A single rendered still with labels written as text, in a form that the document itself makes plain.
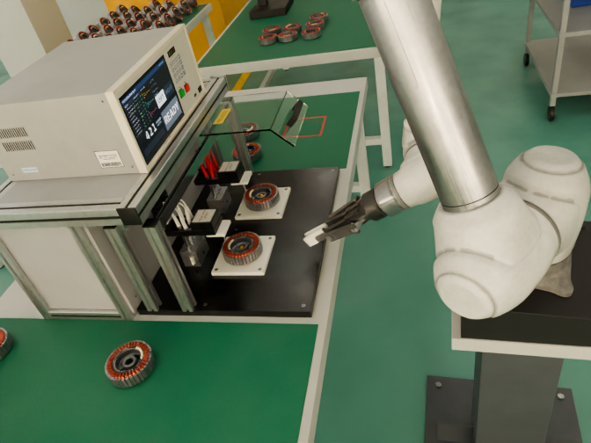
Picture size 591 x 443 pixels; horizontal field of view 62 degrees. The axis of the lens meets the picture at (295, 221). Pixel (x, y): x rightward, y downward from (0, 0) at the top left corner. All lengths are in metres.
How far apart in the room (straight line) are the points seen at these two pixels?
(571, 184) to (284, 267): 0.71
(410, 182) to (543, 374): 0.58
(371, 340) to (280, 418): 1.08
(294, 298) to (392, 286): 1.11
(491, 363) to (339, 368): 0.84
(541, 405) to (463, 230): 0.74
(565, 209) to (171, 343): 0.91
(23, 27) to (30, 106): 3.98
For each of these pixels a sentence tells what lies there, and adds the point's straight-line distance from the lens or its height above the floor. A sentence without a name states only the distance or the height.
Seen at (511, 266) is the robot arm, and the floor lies 1.06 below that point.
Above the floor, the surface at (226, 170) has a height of 0.92.
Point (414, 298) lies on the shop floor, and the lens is 2.25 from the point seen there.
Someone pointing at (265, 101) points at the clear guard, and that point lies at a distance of 1.53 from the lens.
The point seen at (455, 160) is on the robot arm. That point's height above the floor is 1.22.
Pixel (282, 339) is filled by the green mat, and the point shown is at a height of 0.75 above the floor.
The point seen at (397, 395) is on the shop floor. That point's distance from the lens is 1.97.
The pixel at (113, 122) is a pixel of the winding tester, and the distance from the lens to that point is 1.18.
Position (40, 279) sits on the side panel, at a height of 0.89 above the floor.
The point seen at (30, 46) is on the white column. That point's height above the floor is 0.63.
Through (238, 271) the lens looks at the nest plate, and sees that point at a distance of 1.35.
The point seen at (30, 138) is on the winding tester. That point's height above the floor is 1.23.
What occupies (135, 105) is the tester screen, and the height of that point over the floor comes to 1.26.
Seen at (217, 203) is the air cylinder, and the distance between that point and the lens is 1.58.
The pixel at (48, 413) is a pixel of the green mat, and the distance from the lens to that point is 1.33.
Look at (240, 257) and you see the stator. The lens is 1.34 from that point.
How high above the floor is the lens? 1.67
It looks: 37 degrees down
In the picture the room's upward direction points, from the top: 13 degrees counter-clockwise
